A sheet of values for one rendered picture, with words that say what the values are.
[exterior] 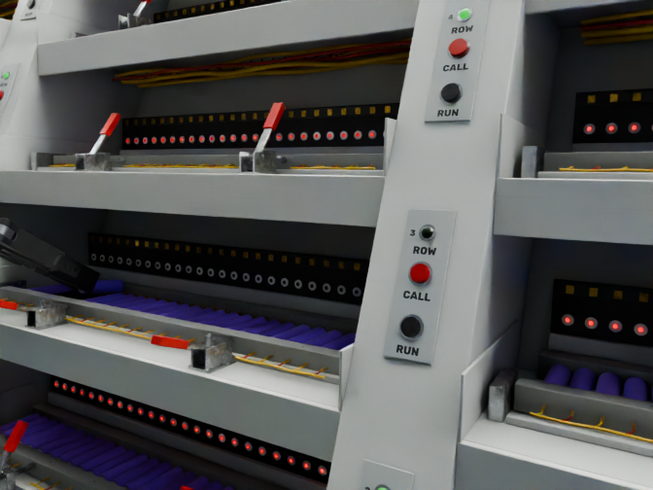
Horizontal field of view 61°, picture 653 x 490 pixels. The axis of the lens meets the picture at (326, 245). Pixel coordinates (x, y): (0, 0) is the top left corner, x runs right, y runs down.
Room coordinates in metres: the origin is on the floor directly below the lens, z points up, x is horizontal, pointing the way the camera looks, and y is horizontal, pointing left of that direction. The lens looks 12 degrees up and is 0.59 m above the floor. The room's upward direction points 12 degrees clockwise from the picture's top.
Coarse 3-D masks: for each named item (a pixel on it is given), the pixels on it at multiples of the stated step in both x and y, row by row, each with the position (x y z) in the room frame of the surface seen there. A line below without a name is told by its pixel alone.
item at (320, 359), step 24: (0, 288) 0.79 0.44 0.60; (72, 312) 0.71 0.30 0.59; (96, 312) 0.68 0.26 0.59; (120, 312) 0.66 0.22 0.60; (144, 312) 0.66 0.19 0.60; (144, 336) 0.62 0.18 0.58; (168, 336) 0.62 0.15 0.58; (192, 336) 0.60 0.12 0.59; (240, 336) 0.57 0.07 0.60; (264, 336) 0.57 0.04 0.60; (264, 360) 0.54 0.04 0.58; (288, 360) 0.54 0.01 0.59; (312, 360) 0.53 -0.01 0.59; (336, 360) 0.51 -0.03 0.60
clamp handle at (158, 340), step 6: (156, 336) 0.49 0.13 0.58; (162, 336) 0.49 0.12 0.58; (204, 336) 0.54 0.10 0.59; (210, 336) 0.54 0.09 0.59; (156, 342) 0.49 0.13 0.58; (162, 342) 0.49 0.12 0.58; (168, 342) 0.49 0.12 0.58; (174, 342) 0.50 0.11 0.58; (180, 342) 0.50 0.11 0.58; (186, 342) 0.51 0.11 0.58; (210, 342) 0.54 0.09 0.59; (180, 348) 0.51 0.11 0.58; (186, 348) 0.51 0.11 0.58; (198, 348) 0.53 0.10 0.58; (204, 348) 0.54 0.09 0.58
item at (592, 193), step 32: (576, 96) 0.52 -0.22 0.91; (608, 96) 0.51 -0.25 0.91; (640, 96) 0.49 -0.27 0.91; (512, 128) 0.42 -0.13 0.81; (576, 128) 0.53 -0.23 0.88; (608, 128) 0.52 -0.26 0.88; (640, 128) 0.50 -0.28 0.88; (512, 160) 0.44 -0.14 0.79; (544, 160) 0.45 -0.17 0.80; (576, 160) 0.44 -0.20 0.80; (608, 160) 0.43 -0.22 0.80; (640, 160) 0.41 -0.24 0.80; (512, 192) 0.40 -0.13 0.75; (544, 192) 0.39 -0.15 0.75; (576, 192) 0.38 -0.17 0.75; (608, 192) 0.37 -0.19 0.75; (640, 192) 0.36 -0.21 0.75; (512, 224) 0.41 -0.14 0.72; (544, 224) 0.40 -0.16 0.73; (576, 224) 0.39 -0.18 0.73; (608, 224) 0.38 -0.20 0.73; (640, 224) 0.37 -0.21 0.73
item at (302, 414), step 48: (192, 288) 0.77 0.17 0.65; (240, 288) 0.73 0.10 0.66; (0, 336) 0.70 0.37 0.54; (48, 336) 0.65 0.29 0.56; (96, 336) 0.65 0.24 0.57; (96, 384) 0.62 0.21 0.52; (144, 384) 0.58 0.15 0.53; (192, 384) 0.54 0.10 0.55; (240, 384) 0.51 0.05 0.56; (288, 384) 0.51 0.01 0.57; (336, 384) 0.51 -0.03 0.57; (240, 432) 0.52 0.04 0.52; (288, 432) 0.49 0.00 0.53; (336, 432) 0.46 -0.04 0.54
